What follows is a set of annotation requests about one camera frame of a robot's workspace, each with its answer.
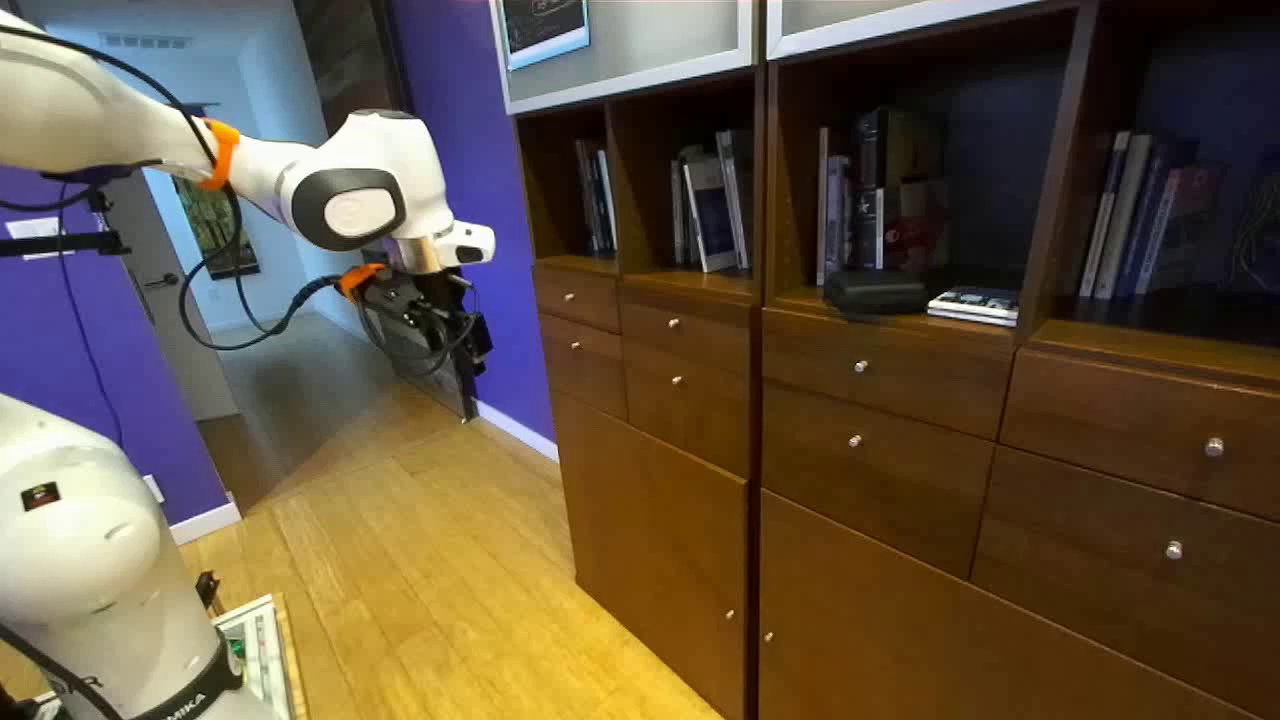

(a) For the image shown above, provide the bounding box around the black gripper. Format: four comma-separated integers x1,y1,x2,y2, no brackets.
356,265,496,424

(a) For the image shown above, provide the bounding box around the narrow brown wooden drawer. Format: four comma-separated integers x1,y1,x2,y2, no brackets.
534,313,629,422
531,261,629,342

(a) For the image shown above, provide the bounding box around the medium brown wooden drawer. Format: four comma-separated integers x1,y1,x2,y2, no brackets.
621,342,760,486
615,287,760,384

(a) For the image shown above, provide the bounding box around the wide brown wooden drawer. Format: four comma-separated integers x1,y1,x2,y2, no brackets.
760,384,1004,581
968,444,1280,720
998,346,1280,525
760,305,1021,444

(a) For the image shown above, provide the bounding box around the white baseboard strip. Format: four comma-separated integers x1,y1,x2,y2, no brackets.
469,396,562,467
163,495,246,547

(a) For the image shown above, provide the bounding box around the light grey upright book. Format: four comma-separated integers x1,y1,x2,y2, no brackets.
590,144,623,261

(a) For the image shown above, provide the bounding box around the brown wooden cabinet door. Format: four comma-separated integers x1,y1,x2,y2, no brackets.
752,490,1258,720
547,396,752,720

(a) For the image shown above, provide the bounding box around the white framed blue book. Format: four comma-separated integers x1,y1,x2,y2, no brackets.
680,148,740,279

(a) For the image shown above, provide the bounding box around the tall grey upright book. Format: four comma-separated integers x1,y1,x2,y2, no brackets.
710,123,757,276

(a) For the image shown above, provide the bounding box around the white green printed board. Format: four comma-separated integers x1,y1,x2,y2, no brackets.
207,591,313,720

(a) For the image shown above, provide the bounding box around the dark poster with blue border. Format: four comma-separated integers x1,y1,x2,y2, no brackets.
498,0,594,76

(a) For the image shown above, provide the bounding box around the white framed glass door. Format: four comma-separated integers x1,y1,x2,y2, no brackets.
486,0,765,121
765,0,1076,66

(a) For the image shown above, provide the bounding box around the thin white upright book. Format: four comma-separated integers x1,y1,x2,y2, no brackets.
810,123,837,291

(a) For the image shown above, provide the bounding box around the brown wooden shelf cabinet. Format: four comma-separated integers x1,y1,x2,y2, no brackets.
491,0,1280,720

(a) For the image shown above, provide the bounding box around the black rectangular box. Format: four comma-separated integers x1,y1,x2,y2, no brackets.
819,268,931,325

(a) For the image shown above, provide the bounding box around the black metal bar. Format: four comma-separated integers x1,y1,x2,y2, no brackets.
0,224,131,265

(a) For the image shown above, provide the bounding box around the tall dark upright book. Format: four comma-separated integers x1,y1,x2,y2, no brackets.
850,104,892,279

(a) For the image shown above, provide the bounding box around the dark red upright book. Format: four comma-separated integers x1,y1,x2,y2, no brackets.
883,168,953,279

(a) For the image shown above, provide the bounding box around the flat white small box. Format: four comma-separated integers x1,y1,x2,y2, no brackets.
925,284,1022,333

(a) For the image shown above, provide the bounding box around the white leaning book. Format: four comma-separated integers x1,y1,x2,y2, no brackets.
1073,123,1134,305

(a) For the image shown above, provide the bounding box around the books right shelf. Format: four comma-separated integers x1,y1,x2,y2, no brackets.
1090,127,1161,305

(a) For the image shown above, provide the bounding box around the blue leaning book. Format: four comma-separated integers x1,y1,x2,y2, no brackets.
1114,135,1184,305

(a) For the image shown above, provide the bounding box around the orange cable strap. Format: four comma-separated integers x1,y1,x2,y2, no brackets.
201,116,244,197
336,261,386,300

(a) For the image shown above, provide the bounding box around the green framed wall picture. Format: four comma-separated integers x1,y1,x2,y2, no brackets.
169,175,265,284

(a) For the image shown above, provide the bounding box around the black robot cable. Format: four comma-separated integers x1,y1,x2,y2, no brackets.
0,22,366,360

